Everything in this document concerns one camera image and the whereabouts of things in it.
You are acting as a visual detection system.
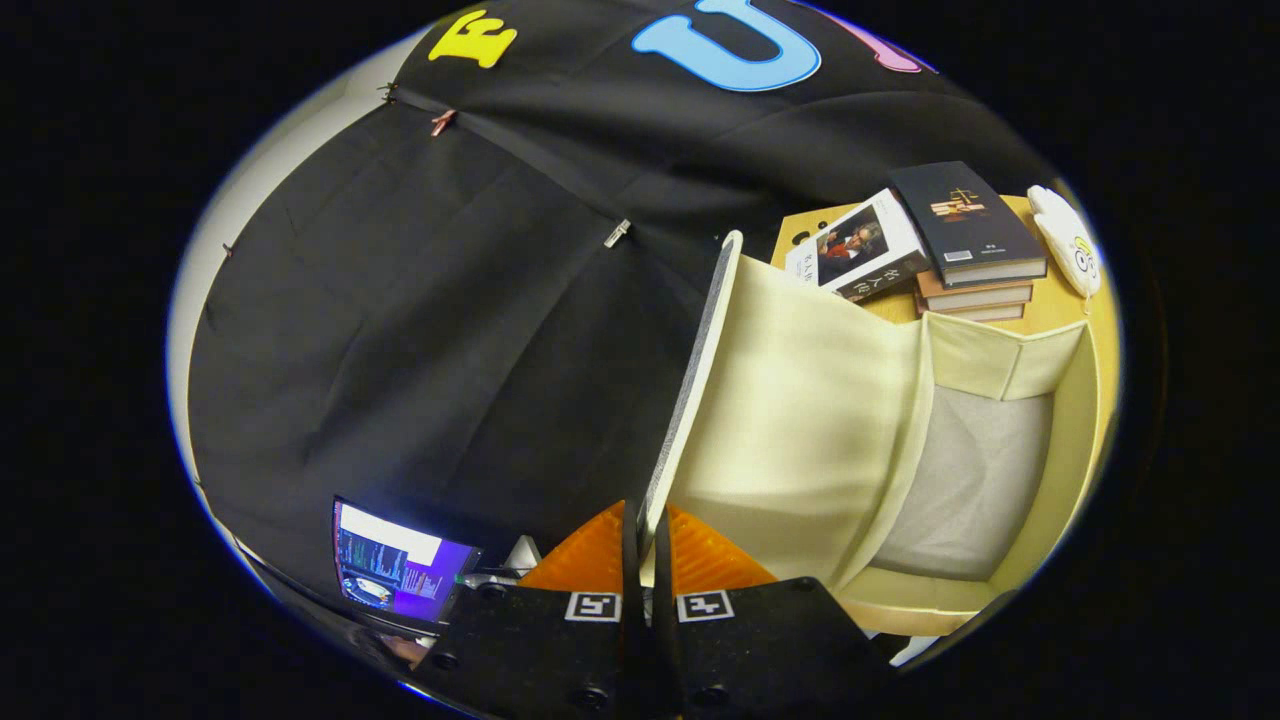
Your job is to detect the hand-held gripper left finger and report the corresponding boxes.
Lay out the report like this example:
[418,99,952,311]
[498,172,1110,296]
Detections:
[415,500,642,719]

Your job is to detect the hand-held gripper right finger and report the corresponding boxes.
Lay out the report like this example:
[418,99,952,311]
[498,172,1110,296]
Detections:
[655,505,891,719]

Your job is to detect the grey fabric storage box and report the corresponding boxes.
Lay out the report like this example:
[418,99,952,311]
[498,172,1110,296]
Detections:
[638,230,1102,638]

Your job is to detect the white metal stand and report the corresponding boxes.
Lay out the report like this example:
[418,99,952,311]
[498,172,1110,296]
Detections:
[498,534,547,582]

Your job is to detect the white portrait cover book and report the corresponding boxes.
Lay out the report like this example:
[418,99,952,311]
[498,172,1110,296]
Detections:
[784,188,932,304]

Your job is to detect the brown cover book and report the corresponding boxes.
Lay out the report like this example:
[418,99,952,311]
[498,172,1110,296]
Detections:
[914,270,1035,312]

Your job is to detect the dark hardcover book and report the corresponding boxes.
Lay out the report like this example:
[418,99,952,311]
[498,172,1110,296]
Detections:
[887,161,1049,290]

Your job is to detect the white plush toy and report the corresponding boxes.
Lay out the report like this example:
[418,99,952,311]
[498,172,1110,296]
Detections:
[1027,185,1104,300]

